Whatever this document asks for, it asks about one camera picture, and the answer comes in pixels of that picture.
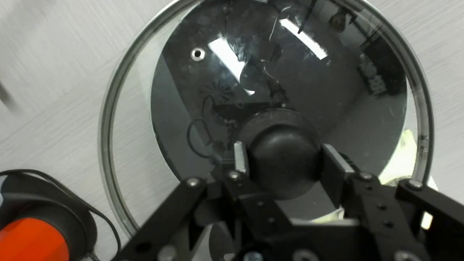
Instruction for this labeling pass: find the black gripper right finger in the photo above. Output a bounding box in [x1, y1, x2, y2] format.
[321, 142, 464, 261]

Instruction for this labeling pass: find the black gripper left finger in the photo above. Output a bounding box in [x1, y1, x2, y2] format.
[114, 139, 251, 261]

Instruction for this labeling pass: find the glass pot lid black knob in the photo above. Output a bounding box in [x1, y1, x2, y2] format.
[99, 0, 435, 238]

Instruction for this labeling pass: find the black cooking pot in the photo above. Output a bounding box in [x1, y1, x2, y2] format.
[150, 0, 409, 204]

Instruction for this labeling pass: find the orange electric kettle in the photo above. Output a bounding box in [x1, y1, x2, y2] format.
[0, 168, 122, 261]

